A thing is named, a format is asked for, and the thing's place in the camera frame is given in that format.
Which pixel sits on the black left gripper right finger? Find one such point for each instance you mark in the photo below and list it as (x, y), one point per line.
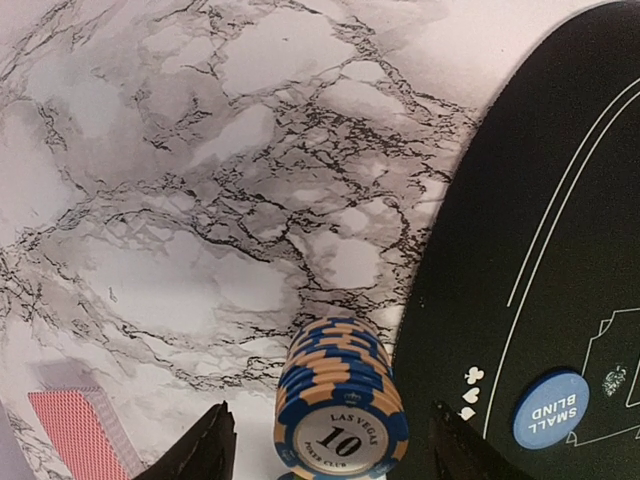
(458, 452)

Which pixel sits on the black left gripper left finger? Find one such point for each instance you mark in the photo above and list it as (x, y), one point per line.
(205, 452)

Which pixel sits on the blue small blind button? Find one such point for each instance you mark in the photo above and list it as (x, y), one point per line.
(550, 410)

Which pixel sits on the red playing card deck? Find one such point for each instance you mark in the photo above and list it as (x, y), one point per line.
(86, 433)

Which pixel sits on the round black poker mat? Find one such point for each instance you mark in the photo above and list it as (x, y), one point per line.
(532, 263)

